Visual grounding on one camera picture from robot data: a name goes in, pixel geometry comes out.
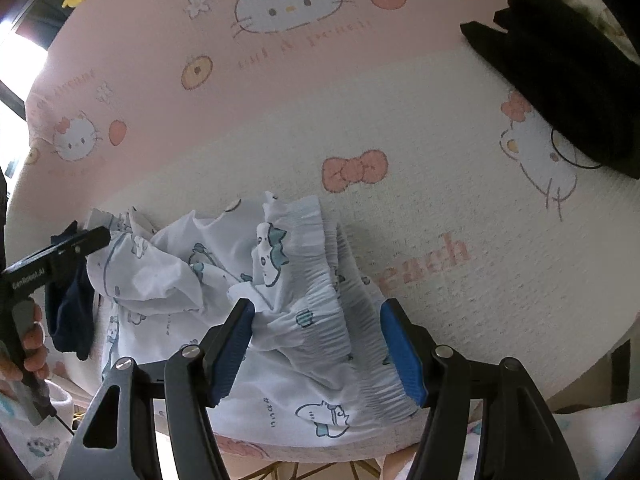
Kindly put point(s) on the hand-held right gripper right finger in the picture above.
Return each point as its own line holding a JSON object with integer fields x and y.
{"x": 402, "y": 355}

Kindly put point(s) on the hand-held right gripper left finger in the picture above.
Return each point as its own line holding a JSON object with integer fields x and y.
{"x": 230, "y": 360}

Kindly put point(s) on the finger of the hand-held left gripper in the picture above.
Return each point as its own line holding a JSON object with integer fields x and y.
{"x": 65, "y": 234}
{"x": 92, "y": 239}

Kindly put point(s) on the navy garment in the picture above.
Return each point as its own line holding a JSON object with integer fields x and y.
{"x": 72, "y": 320}

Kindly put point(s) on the white cartoon print pants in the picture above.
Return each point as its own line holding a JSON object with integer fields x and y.
{"x": 300, "y": 310}

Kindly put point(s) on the person's left forearm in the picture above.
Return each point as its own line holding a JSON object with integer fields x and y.
{"x": 35, "y": 447}

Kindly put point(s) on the person's left hand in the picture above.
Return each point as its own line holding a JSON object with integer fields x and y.
{"x": 36, "y": 335}

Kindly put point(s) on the pink Hello Kitty blanket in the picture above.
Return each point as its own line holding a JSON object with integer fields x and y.
{"x": 425, "y": 220}

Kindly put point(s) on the glass balcony door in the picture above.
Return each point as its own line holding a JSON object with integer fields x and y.
{"x": 20, "y": 45}

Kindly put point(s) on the black garment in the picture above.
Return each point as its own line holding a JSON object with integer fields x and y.
{"x": 565, "y": 75}

